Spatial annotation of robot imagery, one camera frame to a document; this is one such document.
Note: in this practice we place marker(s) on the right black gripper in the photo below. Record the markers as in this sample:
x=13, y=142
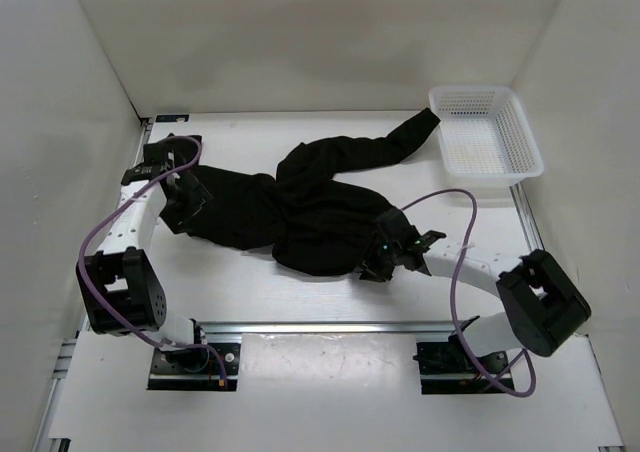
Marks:
x=373, y=270

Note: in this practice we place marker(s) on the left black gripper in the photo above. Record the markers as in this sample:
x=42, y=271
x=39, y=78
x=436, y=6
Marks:
x=197, y=198

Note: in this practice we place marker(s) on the black trousers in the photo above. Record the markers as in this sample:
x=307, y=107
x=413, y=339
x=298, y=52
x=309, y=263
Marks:
x=311, y=222

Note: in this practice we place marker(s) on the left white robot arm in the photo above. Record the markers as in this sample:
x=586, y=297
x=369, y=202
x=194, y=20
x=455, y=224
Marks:
x=121, y=292

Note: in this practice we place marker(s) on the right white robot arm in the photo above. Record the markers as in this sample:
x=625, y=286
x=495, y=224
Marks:
x=542, y=307

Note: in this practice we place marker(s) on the dark label sticker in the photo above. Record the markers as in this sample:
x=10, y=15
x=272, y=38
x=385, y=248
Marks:
x=172, y=118

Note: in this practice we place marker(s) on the white plastic basket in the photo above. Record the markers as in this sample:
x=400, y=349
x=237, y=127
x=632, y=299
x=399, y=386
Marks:
x=484, y=136

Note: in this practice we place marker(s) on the aluminium front rail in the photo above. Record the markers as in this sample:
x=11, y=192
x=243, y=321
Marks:
x=323, y=327

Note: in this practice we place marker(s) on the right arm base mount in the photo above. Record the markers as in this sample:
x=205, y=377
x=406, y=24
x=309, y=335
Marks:
x=445, y=369

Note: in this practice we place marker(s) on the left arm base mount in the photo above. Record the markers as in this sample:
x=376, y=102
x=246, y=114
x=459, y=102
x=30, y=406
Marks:
x=197, y=370

